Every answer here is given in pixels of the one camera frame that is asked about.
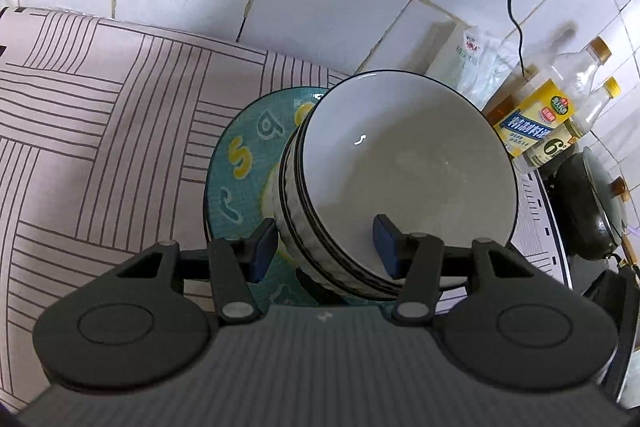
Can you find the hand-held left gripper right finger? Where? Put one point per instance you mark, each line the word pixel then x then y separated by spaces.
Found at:
pixel 387 252

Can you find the white black-rimmed bowl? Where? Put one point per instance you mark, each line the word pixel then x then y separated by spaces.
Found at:
pixel 410 177
pixel 289 187
pixel 280 219

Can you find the yellow-label cooking wine bottle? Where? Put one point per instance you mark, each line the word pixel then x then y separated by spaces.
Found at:
pixel 540 112

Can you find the line-patterned counter mat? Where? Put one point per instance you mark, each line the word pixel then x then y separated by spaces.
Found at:
pixel 115 122

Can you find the glass wok lid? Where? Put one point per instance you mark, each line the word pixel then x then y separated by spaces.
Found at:
pixel 607 192

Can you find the black wok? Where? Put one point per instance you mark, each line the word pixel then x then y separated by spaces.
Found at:
pixel 580 217

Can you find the white plastic packet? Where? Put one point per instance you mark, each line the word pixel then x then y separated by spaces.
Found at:
pixel 475 57

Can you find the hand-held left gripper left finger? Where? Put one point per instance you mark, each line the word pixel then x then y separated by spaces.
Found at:
pixel 262 252

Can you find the clear vinegar bottle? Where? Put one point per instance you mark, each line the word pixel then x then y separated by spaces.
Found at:
pixel 560 147

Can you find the blue egg-print plate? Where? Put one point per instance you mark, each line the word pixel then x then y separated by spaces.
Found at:
pixel 240 187

